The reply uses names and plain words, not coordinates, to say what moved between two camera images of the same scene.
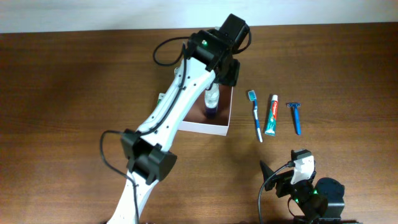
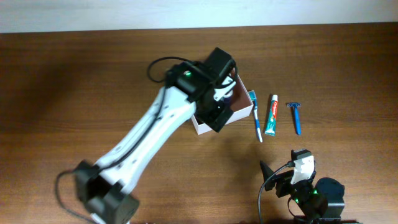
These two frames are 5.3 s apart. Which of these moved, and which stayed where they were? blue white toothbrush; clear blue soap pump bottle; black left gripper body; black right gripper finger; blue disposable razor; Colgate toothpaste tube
Moved: black left gripper body; clear blue soap pump bottle
Stayed: blue white toothbrush; Colgate toothpaste tube; blue disposable razor; black right gripper finger
